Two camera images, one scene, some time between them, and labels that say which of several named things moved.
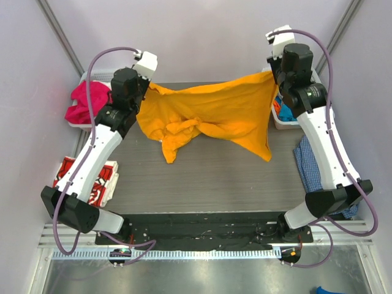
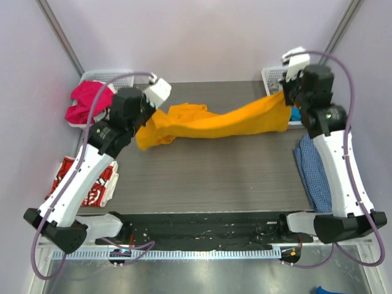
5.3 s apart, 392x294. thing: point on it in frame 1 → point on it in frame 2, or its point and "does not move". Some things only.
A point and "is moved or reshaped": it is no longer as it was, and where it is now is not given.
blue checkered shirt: [309, 171] does not move
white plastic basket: [287, 125] → [272, 76]
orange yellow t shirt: [241, 108] is moved or reshaped
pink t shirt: [101, 95] does not move
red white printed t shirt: [106, 184] does not move
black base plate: [205, 229] does not move
